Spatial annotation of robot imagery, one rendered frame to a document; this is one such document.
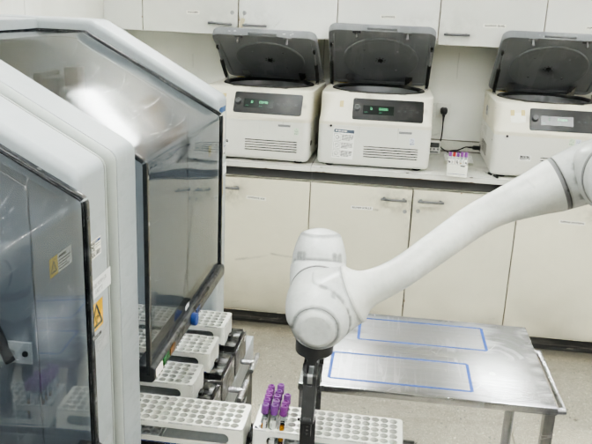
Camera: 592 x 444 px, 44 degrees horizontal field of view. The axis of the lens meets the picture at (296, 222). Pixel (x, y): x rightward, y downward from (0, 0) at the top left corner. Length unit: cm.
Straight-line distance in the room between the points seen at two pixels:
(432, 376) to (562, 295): 215
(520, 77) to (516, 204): 276
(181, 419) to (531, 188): 82
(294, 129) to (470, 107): 111
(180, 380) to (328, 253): 53
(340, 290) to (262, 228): 263
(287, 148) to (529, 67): 131
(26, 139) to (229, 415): 74
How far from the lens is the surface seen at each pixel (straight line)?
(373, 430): 157
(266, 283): 393
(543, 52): 394
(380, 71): 408
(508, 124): 372
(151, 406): 163
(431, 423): 329
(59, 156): 114
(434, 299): 390
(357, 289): 123
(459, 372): 192
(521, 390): 189
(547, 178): 138
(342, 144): 369
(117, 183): 127
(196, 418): 157
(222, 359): 190
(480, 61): 427
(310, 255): 135
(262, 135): 373
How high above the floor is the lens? 169
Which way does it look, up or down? 17 degrees down
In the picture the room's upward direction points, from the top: 2 degrees clockwise
